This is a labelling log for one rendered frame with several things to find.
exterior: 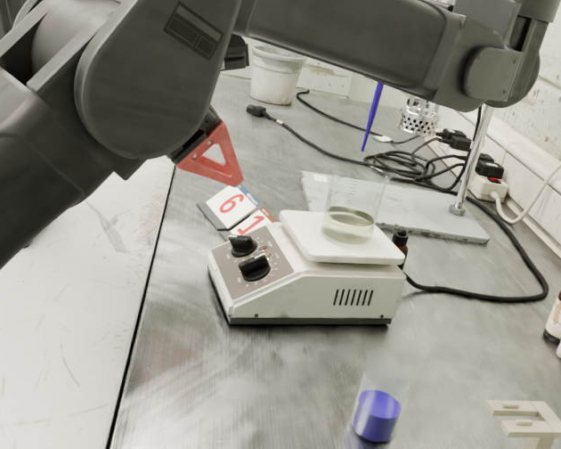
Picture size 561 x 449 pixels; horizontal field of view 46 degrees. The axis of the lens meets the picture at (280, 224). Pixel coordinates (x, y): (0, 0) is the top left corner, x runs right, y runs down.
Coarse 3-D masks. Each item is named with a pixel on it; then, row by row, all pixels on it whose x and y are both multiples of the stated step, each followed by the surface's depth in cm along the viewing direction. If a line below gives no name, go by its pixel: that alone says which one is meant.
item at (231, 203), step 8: (224, 192) 100; (232, 192) 99; (240, 192) 98; (216, 200) 99; (224, 200) 98; (232, 200) 97; (240, 200) 96; (248, 200) 96; (216, 208) 98; (224, 208) 97; (232, 208) 96; (240, 208) 95; (248, 208) 94; (224, 216) 95; (232, 216) 94
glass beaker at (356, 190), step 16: (336, 176) 72; (352, 176) 77; (368, 176) 76; (384, 176) 75; (336, 192) 73; (352, 192) 71; (368, 192) 71; (384, 192) 74; (336, 208) 73; (352, 208) 72; (368, 208) 72; (336, 224) 73; (352, 224) 73; (368, 224) 73; (336, 240) 74; (352, 240) 73; (368, 240) 75
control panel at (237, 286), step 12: (264, 228) 80; (264, 240) 78; (216, 252) 79; (228, 252) 78; (252, 252) 77; (264, 252) 76; (276, 252) 75; (228, 264) 76; (276, 264) 73; (288, 264) 72; (228, 276) 74; (240, 276) 73; (276, 276) 71; (228, 288) 72; (240, 288) 71; (252, 288) 71
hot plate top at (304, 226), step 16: (288, 224) 77; (304, 224) 77; (320, 224) 78; (304, 240) 73; (320, 240) 74; (384, 240) 78; (320, 256) 71; (336, 256) 71; (352, 256) 72; (368, 256) 73; (384, 256) 74; (400, 256) 74
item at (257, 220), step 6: (252, 216) 92; (258, 216) 92; (264, 216) 91; (246, 222) 92; (252, 222) 91; (258, 222) 91; (264, 222) 90; (270, 222) 90; (240, 228) 92; (246, 228) 91; (252, 228) 90; (240, 234) 91
